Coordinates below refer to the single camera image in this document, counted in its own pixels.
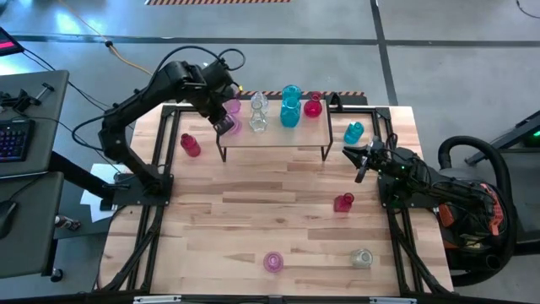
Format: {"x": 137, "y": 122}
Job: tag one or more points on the black desk clamp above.
{"x": 23, "y": 101}

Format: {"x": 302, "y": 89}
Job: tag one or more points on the tall faceted clear glass vase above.
{"x": 257, "y": 121}

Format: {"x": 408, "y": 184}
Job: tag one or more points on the black computer mouse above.
{"x": 6, "y": 219}

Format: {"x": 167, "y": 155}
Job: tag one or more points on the wide-mouthed teal glass vase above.
{"x": 292, "y": 91}

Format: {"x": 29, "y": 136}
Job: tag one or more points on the red ribbed cylinder glass vase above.
{"x": 190, "y": 144}

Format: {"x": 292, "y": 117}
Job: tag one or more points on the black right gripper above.
{"x": 386, "y": 160}

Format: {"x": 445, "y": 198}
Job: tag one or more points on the teal diamond-pattern glass bottle vase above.
{"x": 353, "y": 133}

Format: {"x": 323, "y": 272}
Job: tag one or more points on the black orange vacuum cleaner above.
{"x": 495, "y": 215}

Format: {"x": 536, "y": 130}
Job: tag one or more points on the black aluminium table frame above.
{"x": 358, "y": 110}

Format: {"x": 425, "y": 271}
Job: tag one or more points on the pink cone-shaped glass vase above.
{"x": 273, "y": 262}

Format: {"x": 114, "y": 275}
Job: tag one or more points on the grey side desk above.
{"x": 46, "y": 126}
{"x": 34, "y": 236}

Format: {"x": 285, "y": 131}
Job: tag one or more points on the black round knob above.
{"x": 57, "y": 275}

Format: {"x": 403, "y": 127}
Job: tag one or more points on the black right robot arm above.
{"x": 447, "y": 190}

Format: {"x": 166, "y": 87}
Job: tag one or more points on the silver aluminium extrusion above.
{"x": 156, "y": 300}
{"x": 392, "y": 300}

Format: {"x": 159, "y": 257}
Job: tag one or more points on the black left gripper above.
{"x": 213, "y": 90}

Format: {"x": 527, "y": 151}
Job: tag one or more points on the pink ribbed glass bottle vase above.
{"x": 238, "y": 126}

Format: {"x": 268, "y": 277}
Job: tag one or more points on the round teal glass vase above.
{"x": 290, "y": 114}

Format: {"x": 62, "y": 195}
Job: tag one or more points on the black keyboard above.
{"x": 14, "y": 141}

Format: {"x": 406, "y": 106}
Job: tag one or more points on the computer monitor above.
{"x": 8, "y": 42}

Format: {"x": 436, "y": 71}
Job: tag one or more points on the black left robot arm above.
{"x": 177, "y": 78}

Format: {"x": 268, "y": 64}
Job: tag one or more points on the small pink glass vase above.
{"x": 233, "y": 106}

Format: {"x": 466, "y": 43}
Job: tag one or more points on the red bell-shaped glass vase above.
{"x": 342, "y": 204}

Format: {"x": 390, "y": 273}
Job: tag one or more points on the black equipment with green light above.
{"x": 519, "y": 131}

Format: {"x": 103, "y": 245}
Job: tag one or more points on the small round clear glass vase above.
{"x": 260, "y": 100}

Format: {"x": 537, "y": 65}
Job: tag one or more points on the small metal cylinder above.
{"x": 67, "y": 222}

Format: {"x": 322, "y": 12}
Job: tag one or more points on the wooden shelf with black frame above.
{"x": 274, "y": 137}

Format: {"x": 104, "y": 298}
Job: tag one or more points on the black desk support beam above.
{"x": 76, "y": 173}

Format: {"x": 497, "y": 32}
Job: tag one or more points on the wide round clear glass vase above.
{"x": 362, "y": 258}

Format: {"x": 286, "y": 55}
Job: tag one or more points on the round red glass vase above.
{"x": 313, "y": 109}

